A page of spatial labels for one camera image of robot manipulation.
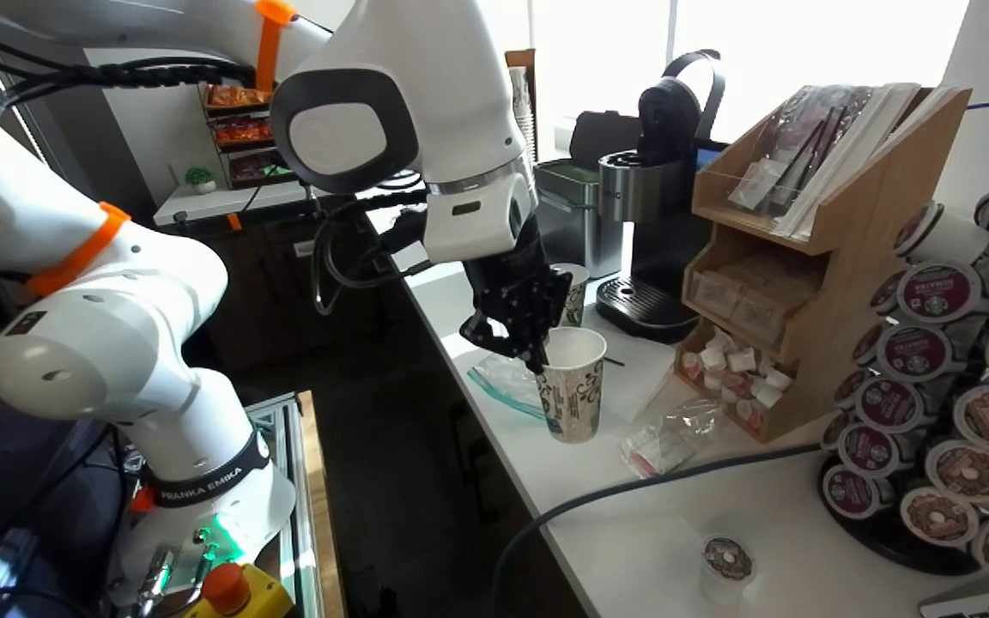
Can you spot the steel trash bin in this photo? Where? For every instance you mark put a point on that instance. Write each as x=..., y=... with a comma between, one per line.
x=567, y=219

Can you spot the single coffee pod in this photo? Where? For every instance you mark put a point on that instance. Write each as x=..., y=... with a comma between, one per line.
x=729, y=559

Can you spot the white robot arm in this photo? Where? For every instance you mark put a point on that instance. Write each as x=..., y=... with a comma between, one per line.
x=396, y=85

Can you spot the small clear wrapper bag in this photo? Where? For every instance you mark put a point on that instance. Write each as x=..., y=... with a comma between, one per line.
x=667, y=441

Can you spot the coffee pod carousel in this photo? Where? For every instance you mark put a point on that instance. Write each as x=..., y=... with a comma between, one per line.
x=907, y=447

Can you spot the yellow emergency stop button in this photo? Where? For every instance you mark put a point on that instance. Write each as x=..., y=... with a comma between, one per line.
x=237, y=591

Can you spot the snack shelf rack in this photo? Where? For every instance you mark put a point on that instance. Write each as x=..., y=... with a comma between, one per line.
x=241, y=136

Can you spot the clear plastic bag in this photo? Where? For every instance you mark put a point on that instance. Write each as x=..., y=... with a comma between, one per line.
x=506, y=383

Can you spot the patterned paper cup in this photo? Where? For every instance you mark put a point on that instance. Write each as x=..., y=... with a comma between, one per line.
x=570, y=383
x=573, y=292

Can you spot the black coffee machine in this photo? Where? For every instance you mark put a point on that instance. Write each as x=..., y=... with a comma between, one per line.
x=647, y=194

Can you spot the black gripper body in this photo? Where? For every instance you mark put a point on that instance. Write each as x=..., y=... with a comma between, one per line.
x=517, y=300

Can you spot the wooden cup dispenser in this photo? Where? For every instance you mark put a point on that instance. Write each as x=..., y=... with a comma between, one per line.
x=524, y=101

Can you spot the patterned bottom paper cup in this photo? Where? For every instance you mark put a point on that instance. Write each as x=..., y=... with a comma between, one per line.
x=573, y=292

